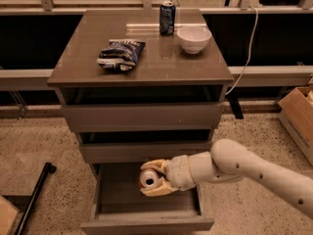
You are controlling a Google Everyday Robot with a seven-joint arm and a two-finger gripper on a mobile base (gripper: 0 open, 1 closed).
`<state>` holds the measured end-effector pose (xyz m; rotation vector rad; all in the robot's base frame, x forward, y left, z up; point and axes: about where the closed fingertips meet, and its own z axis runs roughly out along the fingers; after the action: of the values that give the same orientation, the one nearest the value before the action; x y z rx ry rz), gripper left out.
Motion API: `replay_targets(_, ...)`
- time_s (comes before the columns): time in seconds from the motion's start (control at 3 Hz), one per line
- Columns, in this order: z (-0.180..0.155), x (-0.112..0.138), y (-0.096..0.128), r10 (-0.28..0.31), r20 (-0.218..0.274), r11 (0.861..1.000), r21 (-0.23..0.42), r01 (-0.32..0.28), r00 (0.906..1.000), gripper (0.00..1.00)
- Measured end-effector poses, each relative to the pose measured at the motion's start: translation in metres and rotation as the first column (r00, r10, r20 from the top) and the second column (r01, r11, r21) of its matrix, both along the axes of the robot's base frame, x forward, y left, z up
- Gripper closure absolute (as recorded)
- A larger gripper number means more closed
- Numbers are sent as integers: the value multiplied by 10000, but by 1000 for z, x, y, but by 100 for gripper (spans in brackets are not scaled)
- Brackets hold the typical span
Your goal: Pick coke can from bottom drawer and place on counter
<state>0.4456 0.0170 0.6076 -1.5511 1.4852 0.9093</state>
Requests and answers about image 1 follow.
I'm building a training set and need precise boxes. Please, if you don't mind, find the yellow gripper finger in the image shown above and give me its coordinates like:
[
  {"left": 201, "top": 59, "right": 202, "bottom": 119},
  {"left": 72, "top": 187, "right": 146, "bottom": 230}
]
[
  {"left": 140, "top": 177, "right": 177, "bottom": 197},
  {"left": 141, "top": 159, "right": 169, "bottom": 174}
]

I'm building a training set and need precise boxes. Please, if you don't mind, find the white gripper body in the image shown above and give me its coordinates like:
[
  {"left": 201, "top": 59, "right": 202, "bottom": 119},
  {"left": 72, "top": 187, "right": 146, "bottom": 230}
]
[{"left": 165, "top": 155, "right": 196, "bottom": 191}]

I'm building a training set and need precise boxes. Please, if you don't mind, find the red coke can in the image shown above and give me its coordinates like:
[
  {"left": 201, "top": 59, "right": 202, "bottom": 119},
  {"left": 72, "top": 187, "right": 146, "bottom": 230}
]
[{"left": 139, "top": 169, "right": 159, "bottom": 189}]

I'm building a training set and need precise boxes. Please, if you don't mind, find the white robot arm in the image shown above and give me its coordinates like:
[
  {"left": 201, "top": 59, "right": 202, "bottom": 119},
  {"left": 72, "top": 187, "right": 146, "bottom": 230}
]
[{"left": 139, "top": 139, "right": 313, "bottom": 218}]

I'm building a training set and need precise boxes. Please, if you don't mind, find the grey open bottom drawer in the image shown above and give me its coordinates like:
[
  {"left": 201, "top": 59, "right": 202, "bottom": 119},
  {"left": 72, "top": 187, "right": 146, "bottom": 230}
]
[{"left": 81, "top": 163, "right": 214, "bottom": 235}]

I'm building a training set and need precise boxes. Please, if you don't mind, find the grey middle drawer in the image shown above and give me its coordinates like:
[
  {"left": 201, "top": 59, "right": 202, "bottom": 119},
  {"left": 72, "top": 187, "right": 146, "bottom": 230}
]
[{"left": 79, "top": 141, "right": 211, "bottom": 164}]

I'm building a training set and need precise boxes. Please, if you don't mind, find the grey drawer cabinet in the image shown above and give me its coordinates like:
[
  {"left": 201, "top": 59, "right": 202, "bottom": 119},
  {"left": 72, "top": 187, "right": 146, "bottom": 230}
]
[{"left": 47, "top": 9, "right": 235, "bottom": 235}]

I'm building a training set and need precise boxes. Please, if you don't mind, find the grey top drawer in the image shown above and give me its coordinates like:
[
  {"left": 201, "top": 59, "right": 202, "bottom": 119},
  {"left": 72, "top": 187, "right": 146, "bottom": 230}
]
[{"left": 62, "top": 103, "right": 222, "bottom": 132}]

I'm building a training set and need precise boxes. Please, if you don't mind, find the blue soda can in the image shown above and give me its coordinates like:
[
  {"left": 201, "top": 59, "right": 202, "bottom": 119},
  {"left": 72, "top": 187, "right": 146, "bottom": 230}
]
[{"left": 159, "top": 2, "right": 176, "bottom": 35}]

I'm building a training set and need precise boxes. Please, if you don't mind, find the black metal bar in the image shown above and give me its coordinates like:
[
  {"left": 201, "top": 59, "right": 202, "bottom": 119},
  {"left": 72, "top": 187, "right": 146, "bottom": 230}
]
[{"left": 14, "top": 163, "right": 57, "bottom": 235}]

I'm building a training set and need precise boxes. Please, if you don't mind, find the blue chip bag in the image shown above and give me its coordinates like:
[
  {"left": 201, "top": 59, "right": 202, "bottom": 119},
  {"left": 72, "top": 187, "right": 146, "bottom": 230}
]
[{"left": 97, "top": 39, "right": 146, "bottom": 71}]

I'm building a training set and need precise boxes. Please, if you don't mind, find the white ceramic bowl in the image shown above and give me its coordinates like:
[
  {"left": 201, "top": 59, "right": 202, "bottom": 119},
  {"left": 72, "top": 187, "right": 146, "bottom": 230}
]
[{"left": 177, "top": 25, "right": 212, "bottom": 54}]

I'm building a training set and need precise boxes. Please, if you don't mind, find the cardboard box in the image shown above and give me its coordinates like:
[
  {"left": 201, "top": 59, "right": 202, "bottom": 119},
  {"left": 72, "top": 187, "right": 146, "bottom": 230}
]
[{"left": 279, "top": 86, "right": 313, "bottom": 165}]

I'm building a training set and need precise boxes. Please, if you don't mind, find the wooden board corner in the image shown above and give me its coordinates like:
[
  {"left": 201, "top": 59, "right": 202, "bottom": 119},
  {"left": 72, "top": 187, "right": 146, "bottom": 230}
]
[{"left": 0, "top": 195, "right": 19, "bottom": 235}]

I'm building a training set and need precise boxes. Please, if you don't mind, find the white cable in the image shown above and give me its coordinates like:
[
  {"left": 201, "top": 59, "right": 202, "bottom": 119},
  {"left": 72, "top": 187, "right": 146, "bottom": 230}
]
[{"left": 224, "top": 5, "right": 259, "bottom": 97}]

